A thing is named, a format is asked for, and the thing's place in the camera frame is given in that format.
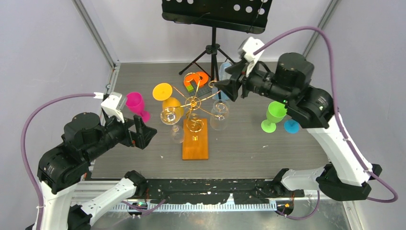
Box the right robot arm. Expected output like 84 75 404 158
214 52 382 201

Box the clear wine glass front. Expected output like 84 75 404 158
210 99 230 131

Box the orange ring toy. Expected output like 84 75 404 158
183 71 210 92

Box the grey building plate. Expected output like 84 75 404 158
187 85 212 97

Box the gold wire wine glass rack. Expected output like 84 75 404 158
181 80 220 161

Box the purple camera cable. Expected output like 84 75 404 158
20 92 104 230
252 26 399 203

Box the orange wine glass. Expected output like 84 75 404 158
152 82 184 118

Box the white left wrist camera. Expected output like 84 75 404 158
101 92 127 123

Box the clear wine glass back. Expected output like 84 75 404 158
160 107 184 144

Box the clear wine glass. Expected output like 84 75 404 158
160 107 184 144
210 99 230 131

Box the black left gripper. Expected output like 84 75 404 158
86 108 158 160

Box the green wine glass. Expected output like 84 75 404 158
261 101 287 133

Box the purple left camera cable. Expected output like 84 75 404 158
20 92 104 230

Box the pink wine glass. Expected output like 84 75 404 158
125 92 150 123

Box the blue wine glass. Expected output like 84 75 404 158
283 119 301 134

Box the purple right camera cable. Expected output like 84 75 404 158
252 26 399 203

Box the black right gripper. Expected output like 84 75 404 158
214 57 293 105

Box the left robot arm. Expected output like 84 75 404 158
30 113 157 230

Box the black music stand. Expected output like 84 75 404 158
161 0 272 80

